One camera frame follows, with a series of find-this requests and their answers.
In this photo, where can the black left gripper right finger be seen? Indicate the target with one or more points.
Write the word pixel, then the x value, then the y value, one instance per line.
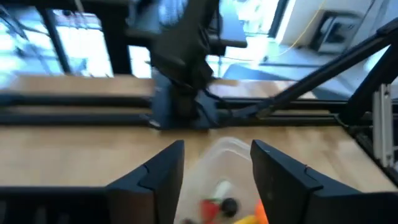
pixel 286 189

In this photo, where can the small dark toy berry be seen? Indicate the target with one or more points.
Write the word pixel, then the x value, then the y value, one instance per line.
pixel 229 207

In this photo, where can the black aluminium table frame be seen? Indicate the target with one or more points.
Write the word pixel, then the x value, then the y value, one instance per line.
pixel 62 119

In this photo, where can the grey cabinet unit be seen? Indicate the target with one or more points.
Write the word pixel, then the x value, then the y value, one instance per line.
pixel 335 31

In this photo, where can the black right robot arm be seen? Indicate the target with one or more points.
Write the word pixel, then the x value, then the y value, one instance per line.
pixel 186 46

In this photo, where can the small yellow toy piece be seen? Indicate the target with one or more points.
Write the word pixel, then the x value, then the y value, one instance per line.
pixel 247 220

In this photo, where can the clear plastic tupperware container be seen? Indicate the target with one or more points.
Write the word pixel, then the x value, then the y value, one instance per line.
pixel 224 161

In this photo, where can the silver aluminium extrusion post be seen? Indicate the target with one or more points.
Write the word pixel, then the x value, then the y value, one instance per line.
pixel 382 124

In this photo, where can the orange toy fruit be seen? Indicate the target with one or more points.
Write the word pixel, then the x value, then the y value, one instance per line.
pixel 260 213

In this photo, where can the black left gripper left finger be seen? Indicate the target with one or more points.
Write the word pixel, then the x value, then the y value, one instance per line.
pixel 149 193

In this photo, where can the small red toy strawberry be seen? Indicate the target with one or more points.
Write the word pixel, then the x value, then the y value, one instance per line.
pixel 209 211

